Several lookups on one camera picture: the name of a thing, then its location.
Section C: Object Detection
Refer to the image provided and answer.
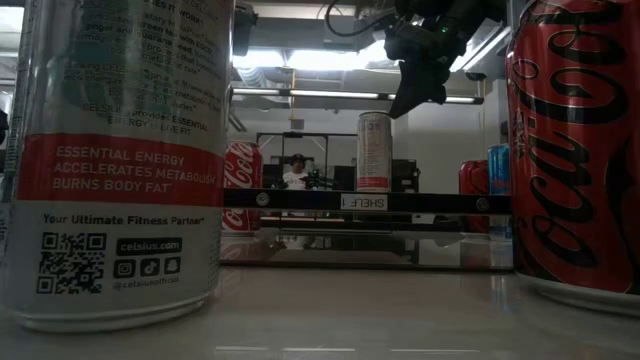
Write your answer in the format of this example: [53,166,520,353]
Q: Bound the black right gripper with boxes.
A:
[383,14,474,120]

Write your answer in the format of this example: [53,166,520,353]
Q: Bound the white Celsius can red band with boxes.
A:
[0,0,236,334]
[356,111,394,194]

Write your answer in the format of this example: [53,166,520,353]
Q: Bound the blue silver Red Bull can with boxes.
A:
[487,144,513,240]

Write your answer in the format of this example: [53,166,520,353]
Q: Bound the red Coca-Cola can black lettering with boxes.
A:
[504,0,640,319]

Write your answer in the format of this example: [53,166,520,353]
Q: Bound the red Coca-Cola can white lettering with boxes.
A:
[222,140,264,234]

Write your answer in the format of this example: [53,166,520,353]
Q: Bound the black computer monitor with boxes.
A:
[262,163,284,190]
[392,158,420,194]

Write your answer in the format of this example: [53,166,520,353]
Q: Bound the long ceiling light bar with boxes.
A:
[228,87,485,106]

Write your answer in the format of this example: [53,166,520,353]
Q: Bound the person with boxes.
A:
[280,152,314,192]

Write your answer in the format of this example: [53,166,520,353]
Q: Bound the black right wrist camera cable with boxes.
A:
[324,0,401,39]

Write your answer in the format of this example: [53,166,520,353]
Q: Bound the black background workstation frame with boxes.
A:
[255,131,359,192]

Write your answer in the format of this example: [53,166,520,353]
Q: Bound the grey ceiling air duct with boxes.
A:
[247,16,362,51]

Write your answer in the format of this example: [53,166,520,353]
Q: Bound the wooden shelf with black rail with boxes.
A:
[219,187,515,271]

